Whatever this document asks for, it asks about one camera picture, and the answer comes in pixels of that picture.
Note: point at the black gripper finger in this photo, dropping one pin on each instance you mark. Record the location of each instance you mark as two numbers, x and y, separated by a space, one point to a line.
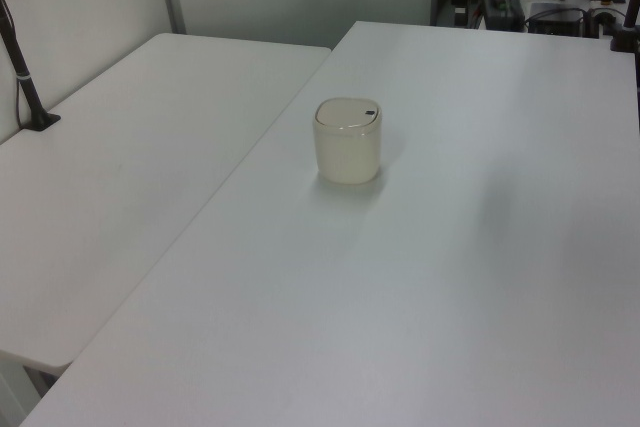
465 17
457 17

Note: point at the cream plastic trash bin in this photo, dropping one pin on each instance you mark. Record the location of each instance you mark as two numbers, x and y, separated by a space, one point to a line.
347 154

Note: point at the grey green equipment box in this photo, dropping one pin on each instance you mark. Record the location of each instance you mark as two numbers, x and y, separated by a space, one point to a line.
502 9

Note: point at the black electronics box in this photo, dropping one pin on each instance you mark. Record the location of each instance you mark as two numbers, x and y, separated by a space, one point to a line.
555 19

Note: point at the dark pole with table clamp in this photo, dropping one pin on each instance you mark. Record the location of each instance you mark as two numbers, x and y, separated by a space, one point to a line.
631 7

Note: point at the black pole with base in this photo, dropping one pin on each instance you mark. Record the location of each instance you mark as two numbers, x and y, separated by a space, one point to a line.
26 89

